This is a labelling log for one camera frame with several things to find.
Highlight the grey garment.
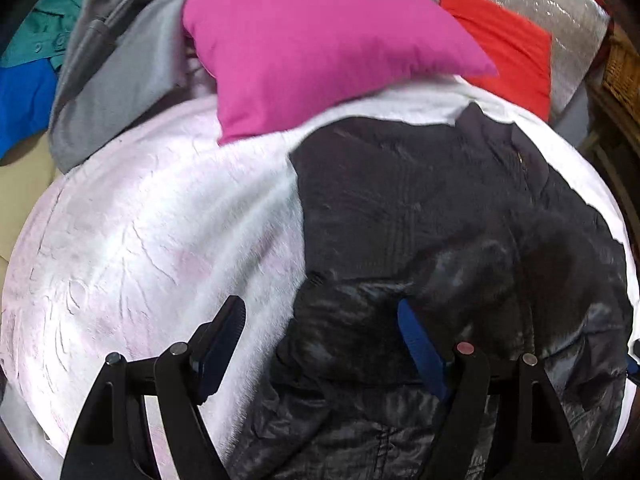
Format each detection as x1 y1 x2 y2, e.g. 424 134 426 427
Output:
49 0 201 175

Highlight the black quilted jacket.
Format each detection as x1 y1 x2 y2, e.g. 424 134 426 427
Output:
230 101 635 480

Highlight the silver foil insulation sheet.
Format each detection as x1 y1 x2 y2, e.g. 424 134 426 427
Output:
407 0 613 117

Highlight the wicker basket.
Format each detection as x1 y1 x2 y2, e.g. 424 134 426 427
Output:
602 22 640 121

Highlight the blue garment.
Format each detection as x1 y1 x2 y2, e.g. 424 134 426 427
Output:
0 57 60 158

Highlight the wooden shelf unit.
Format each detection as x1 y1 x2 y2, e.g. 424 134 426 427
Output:
575 85 640 221

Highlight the red pillow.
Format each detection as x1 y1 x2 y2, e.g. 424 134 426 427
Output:
438 0 553 123

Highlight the white textured blanket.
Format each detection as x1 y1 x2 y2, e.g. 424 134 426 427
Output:
0 74 640 480

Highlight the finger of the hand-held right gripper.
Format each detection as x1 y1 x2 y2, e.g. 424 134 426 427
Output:
627 339 640 387

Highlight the teal shirt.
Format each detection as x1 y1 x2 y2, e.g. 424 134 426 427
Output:
0 0 96 70

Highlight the pink pillow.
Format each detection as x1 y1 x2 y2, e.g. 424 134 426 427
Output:
182 0 500 147

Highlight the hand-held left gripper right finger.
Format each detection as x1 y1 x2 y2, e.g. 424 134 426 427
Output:
397 298 584 480

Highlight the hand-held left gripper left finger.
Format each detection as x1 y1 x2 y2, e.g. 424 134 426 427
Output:
60 296 247 480

